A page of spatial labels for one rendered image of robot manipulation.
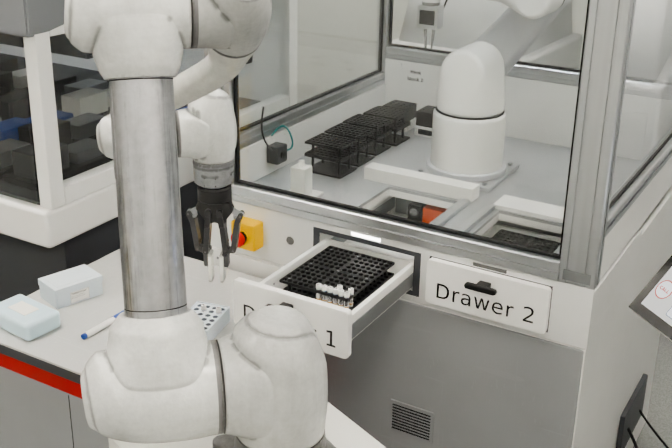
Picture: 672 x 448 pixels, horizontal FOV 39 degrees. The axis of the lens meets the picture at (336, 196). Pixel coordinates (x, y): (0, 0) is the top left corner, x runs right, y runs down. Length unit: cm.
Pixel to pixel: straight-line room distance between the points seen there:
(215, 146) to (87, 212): 72
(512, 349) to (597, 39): 73
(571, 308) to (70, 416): 112
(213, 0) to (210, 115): 55
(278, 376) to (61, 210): 121
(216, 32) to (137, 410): 60
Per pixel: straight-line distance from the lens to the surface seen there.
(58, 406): 226
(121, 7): 150
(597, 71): 196
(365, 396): 249
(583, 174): 202
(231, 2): 150
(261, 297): 207
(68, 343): 225
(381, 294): 213
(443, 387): 236
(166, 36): 151
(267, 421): 158
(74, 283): 240
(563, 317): 215
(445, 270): 220
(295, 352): 154
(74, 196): 264
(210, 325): 220
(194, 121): 203
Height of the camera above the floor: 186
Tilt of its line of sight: 21 degrees down
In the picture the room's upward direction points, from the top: 1 degrees clockwise
